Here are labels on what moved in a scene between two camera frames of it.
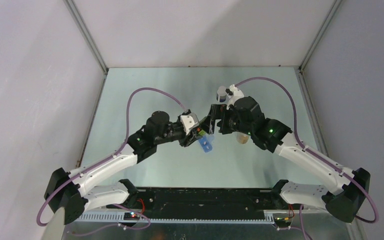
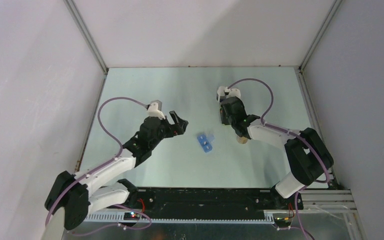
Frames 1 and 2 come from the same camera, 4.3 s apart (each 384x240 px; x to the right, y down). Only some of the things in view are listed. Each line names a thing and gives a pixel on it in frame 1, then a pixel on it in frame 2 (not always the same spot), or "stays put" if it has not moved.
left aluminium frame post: (82, 25) stays put
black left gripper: (187, 140) to (178, 128)
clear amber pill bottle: (242, 138) stays put
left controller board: (130, 216) stays put
